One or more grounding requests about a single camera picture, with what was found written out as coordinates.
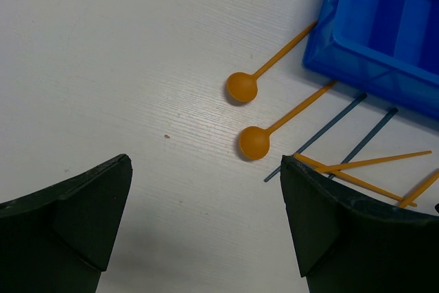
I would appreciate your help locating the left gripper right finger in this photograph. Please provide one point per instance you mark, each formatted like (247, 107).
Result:
(346, 241)

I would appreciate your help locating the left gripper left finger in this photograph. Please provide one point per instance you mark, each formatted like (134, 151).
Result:
(60, 238)

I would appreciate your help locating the orange plastic knife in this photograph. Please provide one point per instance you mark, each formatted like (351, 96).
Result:
(418, 190)

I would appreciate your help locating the orange chopstick upper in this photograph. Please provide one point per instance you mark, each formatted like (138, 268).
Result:
(341, 166)

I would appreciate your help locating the orange chopstick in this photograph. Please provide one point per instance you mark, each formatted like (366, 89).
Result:
(341, 166)
(348, 178)

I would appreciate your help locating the orange chopstick lower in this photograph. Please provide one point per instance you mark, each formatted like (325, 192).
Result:
(348, 178)

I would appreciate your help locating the dark blue chopstick right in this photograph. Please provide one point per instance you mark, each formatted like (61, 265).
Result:
(387, 117)

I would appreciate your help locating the dark blue chopstick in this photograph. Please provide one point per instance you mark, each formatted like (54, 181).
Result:
(387, 117)
(332, 122)

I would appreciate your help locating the orange spoon lower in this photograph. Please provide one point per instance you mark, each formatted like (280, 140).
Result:
(254, 142)

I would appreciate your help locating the orange spoon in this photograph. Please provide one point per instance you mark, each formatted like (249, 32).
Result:
(243, 88)
(254, 142)

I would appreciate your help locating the dark blue chopstick left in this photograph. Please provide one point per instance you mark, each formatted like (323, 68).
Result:
(332, 122)

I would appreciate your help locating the orange spoon upper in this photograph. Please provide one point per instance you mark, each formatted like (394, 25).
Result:
(243, 88)

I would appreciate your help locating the blue divided plastic tray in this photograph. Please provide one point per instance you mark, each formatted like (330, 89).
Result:
(388, 48)

